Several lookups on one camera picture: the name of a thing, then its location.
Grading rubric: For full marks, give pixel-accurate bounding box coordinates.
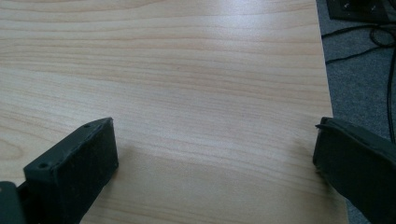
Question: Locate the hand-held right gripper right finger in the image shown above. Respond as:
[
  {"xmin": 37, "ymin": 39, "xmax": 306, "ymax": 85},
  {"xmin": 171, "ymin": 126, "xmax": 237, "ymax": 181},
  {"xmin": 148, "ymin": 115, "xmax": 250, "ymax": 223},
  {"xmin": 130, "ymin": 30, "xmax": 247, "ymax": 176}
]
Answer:
[{"xmin": 312, "ymin": 117, "xmax": 396, "ymax": 224}]

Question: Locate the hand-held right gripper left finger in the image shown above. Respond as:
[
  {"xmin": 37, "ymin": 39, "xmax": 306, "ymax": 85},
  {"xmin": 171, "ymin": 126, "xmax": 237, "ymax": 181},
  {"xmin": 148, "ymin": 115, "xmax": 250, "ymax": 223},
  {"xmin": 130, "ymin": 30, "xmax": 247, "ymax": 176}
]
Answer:
[{"xmin": 17, "ymin": 117, "xmax": 120, "ymax": 224}]

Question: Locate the black cable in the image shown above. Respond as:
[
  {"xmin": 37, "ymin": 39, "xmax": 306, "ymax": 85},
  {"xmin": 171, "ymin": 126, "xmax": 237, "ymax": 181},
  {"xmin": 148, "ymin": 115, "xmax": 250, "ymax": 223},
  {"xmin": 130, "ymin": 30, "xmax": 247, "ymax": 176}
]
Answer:
[
  {"xmin": 324, "ymin": 29, "xmax": 396, "ymax": 145},
  {"xmin": 320, "ymin": 23, "xmax": 396, "ymax": 49}
]

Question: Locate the black stand base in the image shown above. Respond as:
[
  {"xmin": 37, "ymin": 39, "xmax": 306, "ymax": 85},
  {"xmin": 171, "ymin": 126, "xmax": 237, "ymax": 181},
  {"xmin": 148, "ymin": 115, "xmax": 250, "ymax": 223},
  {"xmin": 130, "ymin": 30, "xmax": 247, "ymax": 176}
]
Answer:
[{"xmin": 325, "ymin": 0, "xmax": 396, "ymax": 23}]

